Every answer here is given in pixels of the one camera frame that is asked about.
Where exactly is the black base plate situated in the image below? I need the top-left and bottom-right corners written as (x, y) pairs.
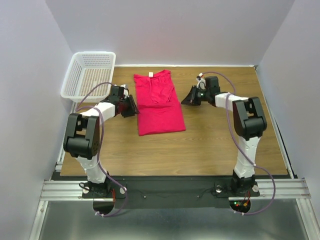
top-left (79, 176), bottom-right (260, 209)

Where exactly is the pink t shirt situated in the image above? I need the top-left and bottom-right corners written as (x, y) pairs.
top-left (133, 69), bottom-right (186, 136)

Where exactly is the aluminium frame rail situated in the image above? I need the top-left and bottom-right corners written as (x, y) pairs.
top-left (30, 104), bottom-right (317, 240)

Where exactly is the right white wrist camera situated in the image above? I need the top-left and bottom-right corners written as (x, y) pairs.
top-left (196, 73), bottom-right (206, 90)

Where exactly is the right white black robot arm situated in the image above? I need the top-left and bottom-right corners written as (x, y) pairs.
top-left (181, 73), bottom-right (267, 195)

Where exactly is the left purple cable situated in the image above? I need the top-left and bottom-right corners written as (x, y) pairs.
top-left (74, 81), bottom-right (129, 218)

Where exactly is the white plastic basket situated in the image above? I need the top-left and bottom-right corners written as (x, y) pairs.
top-left (60, 51), bottom-right (116, 103)

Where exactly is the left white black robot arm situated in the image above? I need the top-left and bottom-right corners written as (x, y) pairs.
top-left (63, 84), bottom-right (138, 198)

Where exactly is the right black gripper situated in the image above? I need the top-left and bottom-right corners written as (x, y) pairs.
top-left (180, 85), bottom-right (210, 106)

